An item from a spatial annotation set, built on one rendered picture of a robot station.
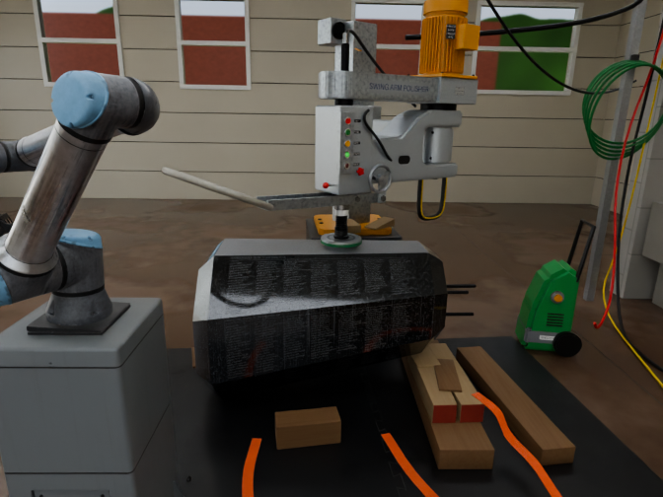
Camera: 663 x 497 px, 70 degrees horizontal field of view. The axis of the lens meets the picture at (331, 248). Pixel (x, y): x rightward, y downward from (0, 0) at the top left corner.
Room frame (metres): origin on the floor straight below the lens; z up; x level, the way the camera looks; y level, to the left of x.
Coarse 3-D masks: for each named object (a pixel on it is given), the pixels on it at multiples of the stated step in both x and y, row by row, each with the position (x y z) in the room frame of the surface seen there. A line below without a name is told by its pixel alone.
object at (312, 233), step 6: (306, 222) 3.47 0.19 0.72; (312, 222) 3.37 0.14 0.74; (306, 228) 3.45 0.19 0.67; (312, 228) 3.18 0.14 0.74; (306, 234) 3.45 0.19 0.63; (312, 234) 3.01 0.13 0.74; (318, 234) 3.02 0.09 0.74; (390, 234) 3.05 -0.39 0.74; (396, 234) 3.05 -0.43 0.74; (372, 240) 2.95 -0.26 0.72; (378, 240) 2.96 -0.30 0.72; (384, 240) 2.96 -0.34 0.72; (390, 240) 2.97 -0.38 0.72; (396, 240) 2.98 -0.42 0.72
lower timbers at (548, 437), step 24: (480, 360) 2.53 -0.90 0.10; (480, 384) 2.34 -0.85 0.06; (504, 384) 2.27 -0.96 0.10; (504, 408) 2.08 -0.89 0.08; (528, 408) 2.05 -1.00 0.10; (432, 432) 1.85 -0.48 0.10; (456, 432) 1.84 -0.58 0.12; (480, 432) 1.84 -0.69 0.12; (528, 432) 1.87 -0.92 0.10; (552, 432) 1.87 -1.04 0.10; (456, 456) 1.72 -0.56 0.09; (480, 456) 1.72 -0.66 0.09; (552, 456) 1.76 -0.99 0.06
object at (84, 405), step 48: (0, 336) 1.27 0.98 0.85; (48, 336) 1.27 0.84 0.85; (96, 336) 1.28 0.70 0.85; (144, 336) 1.40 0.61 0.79; (0, 384) 1.20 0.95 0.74; (48, 384) 1.20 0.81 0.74; (96, 384) 1.20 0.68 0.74; (144, 384) 1.36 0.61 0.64; (0, 432) 1.20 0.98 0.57; (48, 432) 1.20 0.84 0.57; (96, 432) 1.20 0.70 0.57; (144, 432) 1.32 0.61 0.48; (48, 480) 1.20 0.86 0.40; (96, 480) 1.20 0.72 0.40; (144, 480) 1.28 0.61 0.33
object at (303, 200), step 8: (320, 192) 2.38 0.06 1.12; (328, 192) 2.41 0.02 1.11; (368, 192) 2.56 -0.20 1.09; (264, 200) 2.20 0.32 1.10; (272, 200) 2.10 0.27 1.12; (280, 200) 2.12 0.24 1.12; (288, 200) 2.15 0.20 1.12; (296, 200) 2.17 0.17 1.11; (304, 200) 2.20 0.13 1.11; (312, 200) 2.22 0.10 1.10; (320, 200) 2.25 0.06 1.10; (328, 200) 2.27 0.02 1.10; (336, 200) 2.30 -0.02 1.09; (344, 200) 2.33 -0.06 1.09; (352, 200) 2.36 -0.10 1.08; (360, 200) 2.39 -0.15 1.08; (368, 200) 2.42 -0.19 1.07; (376, 200) 2.45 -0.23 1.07; (384, 200) 2.44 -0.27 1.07; (280, 208) 2.12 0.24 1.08; (288, 208) 2.15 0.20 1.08; (296, 208) 2.17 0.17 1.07
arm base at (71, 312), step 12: (60, 300) 1.33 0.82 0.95; (72, 300) 1.33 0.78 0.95; (84, 300) 1.34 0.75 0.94; (96, 300) 1.37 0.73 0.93; (108, 300) 1.42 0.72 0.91; (48, 312) 1.34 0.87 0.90; (60, 312) 1.31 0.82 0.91; (72, 312) 1.32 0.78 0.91; (84, 312) 1.33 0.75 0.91; (96, 312) 1.36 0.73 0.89; (108, 312) 1.39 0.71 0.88; (60, 324) 1.31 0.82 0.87; (72, 324) 1.31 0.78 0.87
